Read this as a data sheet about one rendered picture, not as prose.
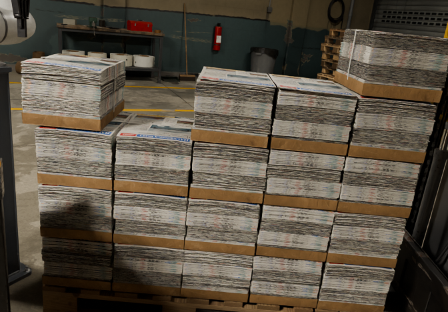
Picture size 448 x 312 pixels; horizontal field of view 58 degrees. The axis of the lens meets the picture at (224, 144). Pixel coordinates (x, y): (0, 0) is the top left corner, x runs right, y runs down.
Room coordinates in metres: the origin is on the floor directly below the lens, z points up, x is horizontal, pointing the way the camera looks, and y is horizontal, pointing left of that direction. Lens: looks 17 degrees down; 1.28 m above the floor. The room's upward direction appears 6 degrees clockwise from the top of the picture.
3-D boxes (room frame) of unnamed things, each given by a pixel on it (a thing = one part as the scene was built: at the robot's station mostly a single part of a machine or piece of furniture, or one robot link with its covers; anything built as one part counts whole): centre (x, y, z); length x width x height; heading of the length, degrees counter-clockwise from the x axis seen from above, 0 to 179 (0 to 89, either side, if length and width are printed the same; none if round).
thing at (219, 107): (1.61, -0.02, 0.95); 0.38 x 0.29 x 0.23; 0
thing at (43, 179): (1.60, 0.12, 0.40); 1.16 x 0.38 x 0.51; 92
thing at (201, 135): (1.61, -0.02, 0.86); 0.38 x 0.29 x 0.04; 0
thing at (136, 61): (7.40, 2.23, 0.55); 1.80 x 0.70 x 1.09; 114
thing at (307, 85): (1.60, -0.30, 1.06); 0.37 x 0.28 x 0.01; 2
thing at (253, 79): (1.61, -0.02, 1.06); 0.37 x 0.29 x 0.01; 0
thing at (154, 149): (1.60, 0.12, 0.42); 1.17 x 0.39 x 0.83; 92
